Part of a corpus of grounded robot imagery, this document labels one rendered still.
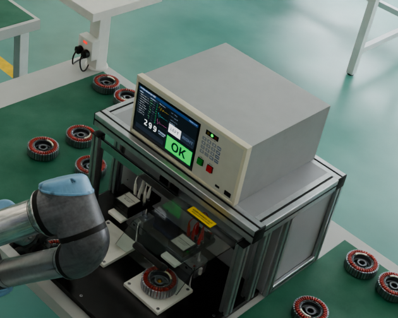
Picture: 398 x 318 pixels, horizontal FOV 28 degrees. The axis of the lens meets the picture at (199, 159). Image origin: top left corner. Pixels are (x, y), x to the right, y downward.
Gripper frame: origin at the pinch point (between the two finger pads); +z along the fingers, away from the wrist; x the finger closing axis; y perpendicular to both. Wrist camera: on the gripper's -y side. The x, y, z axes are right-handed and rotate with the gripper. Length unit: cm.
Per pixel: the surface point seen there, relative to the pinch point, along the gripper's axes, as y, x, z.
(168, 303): -11.9, 31.0, 13.5
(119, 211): -23.0, -0.3, 8.5
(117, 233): -18.5, -0.5, 17.7
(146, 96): -51, -4, -20
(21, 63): -58, -136, 74
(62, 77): -57, -88, 46
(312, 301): -43, 58, 32
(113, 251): -13.0, 4.7, 14.3
